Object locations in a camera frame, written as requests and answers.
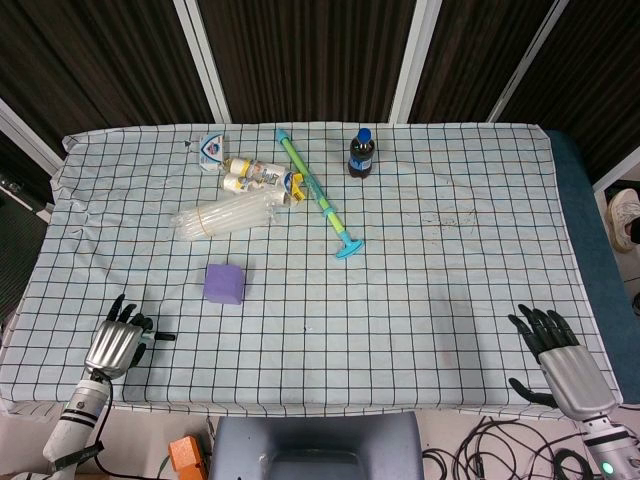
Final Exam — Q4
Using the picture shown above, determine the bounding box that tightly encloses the green blue toy water pump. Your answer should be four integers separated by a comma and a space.
275, 128, 365, 260

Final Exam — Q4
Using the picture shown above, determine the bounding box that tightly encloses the cola bottle with blue cap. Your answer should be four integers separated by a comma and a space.
347, 127, 375, 179

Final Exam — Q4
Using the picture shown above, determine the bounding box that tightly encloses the orange box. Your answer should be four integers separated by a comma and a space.
168, 436, 207, 480

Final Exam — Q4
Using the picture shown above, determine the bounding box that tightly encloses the grey robot torso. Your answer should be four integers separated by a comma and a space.
208, 412, 425, 480

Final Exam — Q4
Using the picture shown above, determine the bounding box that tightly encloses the purple foam cube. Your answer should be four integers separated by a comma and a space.
203, 263, 246, 305

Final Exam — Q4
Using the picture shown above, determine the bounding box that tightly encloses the white blue soap packet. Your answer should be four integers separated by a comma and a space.
197, 133, 225, 172

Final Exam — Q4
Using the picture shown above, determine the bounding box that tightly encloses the blue table edge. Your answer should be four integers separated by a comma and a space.
544, 130, 640, 396

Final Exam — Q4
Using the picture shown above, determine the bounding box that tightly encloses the white black checkered tablecloth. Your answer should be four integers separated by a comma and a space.
0, 121, 624, 416

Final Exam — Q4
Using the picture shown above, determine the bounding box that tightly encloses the wrapped pack of small bottles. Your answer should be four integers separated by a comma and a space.
222, 157, 307, 206

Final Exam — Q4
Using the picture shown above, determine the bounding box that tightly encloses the bundle of clear plastic tubes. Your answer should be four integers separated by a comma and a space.
169, 192, 281, 242

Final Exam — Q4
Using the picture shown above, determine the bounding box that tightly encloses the black floor cable tangle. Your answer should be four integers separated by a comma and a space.
422, 417, 596, 480

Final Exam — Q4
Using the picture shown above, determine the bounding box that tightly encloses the white frame post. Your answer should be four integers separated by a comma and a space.
388, 0, 444, 123
173, 0, 232, 124
487, 0, 571, 121

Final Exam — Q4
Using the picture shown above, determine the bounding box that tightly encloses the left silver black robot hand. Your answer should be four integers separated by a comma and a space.
83, 294, 156, 381

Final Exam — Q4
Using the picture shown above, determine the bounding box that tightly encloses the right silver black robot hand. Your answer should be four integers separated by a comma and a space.
507, 304, 617, 420

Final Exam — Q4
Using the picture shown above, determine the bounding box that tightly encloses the white sneaker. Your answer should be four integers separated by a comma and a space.
607, 188, 640, 253

